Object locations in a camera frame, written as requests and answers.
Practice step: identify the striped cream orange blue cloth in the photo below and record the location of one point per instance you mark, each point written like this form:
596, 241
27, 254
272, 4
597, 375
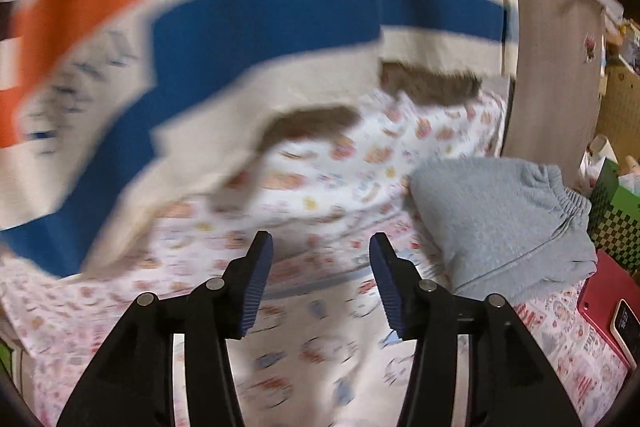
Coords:
250, 17

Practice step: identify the grey pants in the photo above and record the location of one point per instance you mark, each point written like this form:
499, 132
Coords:
490, 227

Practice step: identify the red tablet case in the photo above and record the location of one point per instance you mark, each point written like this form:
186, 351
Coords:
602, 292

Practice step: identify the white paper cup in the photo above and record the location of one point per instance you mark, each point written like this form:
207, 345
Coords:
600, 149

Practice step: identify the cartoon sticker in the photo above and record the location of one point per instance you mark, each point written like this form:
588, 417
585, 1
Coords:
590, 48

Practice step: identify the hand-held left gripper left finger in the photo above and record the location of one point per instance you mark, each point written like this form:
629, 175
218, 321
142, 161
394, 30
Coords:
255, 292

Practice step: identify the cardboard box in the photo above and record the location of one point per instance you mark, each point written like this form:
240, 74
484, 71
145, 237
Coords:
620, 107

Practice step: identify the cartoon printed bed sheet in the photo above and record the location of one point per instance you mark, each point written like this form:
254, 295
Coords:
310, 187

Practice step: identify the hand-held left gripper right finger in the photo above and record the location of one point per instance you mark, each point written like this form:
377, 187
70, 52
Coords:
386, 288

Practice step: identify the phone with cream case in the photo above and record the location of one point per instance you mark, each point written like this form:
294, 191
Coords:
625, 326

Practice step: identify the wooden cabinet panel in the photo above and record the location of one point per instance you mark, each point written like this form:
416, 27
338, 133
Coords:
550, 82

